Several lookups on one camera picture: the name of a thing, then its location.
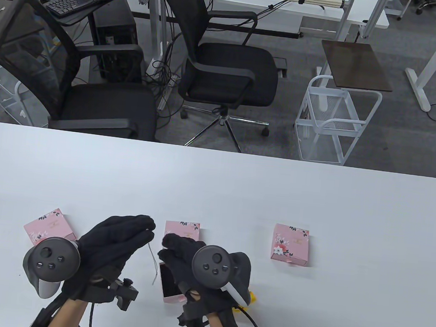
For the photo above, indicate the person's right hand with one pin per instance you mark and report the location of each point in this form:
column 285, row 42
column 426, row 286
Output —
column 180, row 256

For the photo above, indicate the person's left hand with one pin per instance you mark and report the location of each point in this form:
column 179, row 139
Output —
column 110, row 238

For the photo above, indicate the pink tray black lining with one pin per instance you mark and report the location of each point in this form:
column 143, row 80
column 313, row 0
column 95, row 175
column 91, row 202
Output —
column 169, row 284

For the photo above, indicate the pink floral gift box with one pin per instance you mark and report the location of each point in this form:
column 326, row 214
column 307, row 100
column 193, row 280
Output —
column 48, row 224

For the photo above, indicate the yellow cleaning cloth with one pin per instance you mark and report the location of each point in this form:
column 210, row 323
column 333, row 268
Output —
column 253, row 298

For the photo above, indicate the pink floral box sleeve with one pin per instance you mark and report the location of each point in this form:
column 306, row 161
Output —
column 291, row 244

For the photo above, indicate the person's left forearm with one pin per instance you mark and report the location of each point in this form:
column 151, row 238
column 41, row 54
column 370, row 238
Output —
column 66, row 316

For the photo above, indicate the grey hand controller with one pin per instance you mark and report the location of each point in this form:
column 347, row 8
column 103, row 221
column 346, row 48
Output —
column 214, row 265
column 53, row 257

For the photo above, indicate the black mesh office chair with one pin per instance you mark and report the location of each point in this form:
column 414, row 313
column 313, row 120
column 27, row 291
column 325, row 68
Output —
column 104, row 106

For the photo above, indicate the black chair chrome base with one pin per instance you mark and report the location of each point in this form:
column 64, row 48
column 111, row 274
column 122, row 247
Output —
column 230, row 72

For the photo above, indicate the black computer tower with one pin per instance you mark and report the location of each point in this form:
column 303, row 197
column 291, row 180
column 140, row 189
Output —
column 115, row 26

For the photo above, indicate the dark brown wooden board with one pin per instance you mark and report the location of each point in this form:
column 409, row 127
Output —
column 356, row 65

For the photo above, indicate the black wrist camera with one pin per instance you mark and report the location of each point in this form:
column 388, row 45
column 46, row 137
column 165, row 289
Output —
column 193, row 319
column 126, row 293

